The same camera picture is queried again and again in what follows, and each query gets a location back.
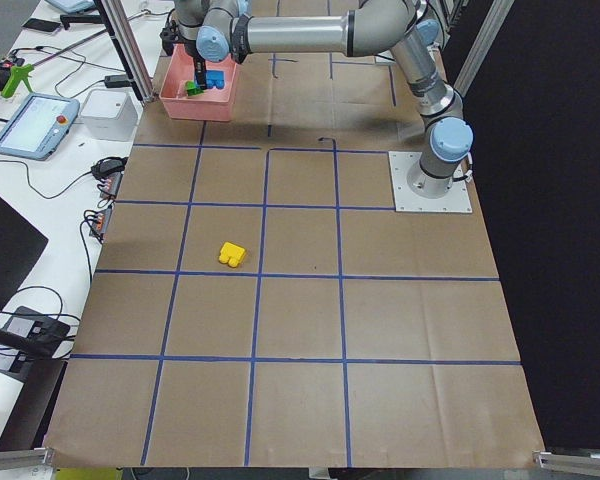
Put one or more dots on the black power adapter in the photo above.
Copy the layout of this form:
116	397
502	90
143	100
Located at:
116	81

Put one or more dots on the blue toy block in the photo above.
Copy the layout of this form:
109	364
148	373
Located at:
215	79

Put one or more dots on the white square device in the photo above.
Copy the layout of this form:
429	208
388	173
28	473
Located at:
109	115

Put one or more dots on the aluminium frame post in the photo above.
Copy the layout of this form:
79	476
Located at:
120	32

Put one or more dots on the reach grabber tool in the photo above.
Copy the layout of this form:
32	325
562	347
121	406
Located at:
21	73

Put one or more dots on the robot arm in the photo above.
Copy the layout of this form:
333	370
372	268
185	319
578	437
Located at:
216	30

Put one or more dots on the pink plastic box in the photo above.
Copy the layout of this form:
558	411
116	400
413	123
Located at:
213	104

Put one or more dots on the green toy block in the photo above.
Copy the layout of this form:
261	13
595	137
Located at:
191	88

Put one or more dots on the teach pendant tablet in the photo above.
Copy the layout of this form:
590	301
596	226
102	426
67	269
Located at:
38	126

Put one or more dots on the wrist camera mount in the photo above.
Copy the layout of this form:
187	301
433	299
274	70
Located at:
170	37

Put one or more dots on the yellow toy block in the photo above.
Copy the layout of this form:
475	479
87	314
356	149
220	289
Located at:
231	254

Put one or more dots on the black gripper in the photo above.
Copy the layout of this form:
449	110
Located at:
199	68

